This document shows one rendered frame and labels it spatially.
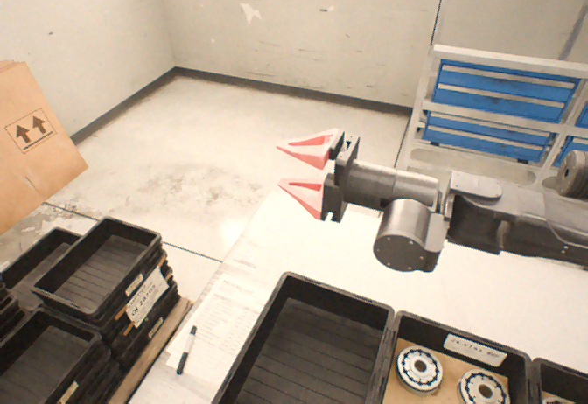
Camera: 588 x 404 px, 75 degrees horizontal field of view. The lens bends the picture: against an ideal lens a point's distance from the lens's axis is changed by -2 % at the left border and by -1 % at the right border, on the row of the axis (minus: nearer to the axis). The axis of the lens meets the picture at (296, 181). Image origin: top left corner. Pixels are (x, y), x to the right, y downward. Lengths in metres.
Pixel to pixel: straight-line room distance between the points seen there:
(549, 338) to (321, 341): 0.69
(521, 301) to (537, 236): 0.98
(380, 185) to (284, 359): 0.66
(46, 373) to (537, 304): 1.67
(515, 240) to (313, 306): 0.72
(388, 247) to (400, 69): 3.09
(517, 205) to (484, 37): 2.91
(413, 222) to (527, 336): 1.00
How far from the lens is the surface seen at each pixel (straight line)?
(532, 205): 0.49
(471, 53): 2.48
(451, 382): 1.08
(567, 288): 1.57
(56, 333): 1.83
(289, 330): 1.08
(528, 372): 1.04
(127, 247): 1.83
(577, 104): 2.63
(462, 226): 0.49
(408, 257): 0.43
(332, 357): 1.05
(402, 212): 0.43
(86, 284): 1.77
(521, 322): 1.41
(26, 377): 1.78
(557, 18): 3.36
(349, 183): 0.48
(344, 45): 3.50
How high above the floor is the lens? 1.77
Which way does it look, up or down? 40 degrees down
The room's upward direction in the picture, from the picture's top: straight up
